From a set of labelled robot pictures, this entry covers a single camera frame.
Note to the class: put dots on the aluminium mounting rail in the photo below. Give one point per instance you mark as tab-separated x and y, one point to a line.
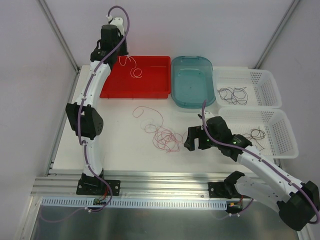
133	184

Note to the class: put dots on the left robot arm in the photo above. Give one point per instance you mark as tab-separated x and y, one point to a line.
83	116

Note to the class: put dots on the right aluminium frame post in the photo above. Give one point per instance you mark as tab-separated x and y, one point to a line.
277	32

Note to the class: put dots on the white perforated basket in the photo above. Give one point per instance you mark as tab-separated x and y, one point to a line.
248	88
269	129

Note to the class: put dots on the red plastic bin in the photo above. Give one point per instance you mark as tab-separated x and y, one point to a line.
139	77

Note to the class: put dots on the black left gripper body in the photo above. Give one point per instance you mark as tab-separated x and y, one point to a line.
122	50

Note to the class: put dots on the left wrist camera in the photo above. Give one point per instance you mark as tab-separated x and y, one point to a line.
118	22

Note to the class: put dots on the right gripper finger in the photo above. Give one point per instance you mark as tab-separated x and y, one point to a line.
193	133
190	144

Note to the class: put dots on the lower white perforated basket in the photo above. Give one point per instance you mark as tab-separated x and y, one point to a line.
269	129

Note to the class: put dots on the upper white perforated basket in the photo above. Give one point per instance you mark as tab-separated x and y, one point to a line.
248	88

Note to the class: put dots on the aluminium frame post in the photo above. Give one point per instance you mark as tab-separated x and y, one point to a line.
277	32
58	34

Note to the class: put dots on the left aluminium frame post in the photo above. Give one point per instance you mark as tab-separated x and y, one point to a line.
58	34

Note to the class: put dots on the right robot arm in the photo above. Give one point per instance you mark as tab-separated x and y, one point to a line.
297	203

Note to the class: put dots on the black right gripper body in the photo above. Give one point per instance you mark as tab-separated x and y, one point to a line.
198	137

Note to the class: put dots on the teal translucent plastic bin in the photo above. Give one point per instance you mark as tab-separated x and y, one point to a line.
192	82

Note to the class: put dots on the white slotted cable duct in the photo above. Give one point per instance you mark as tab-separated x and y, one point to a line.
91	202

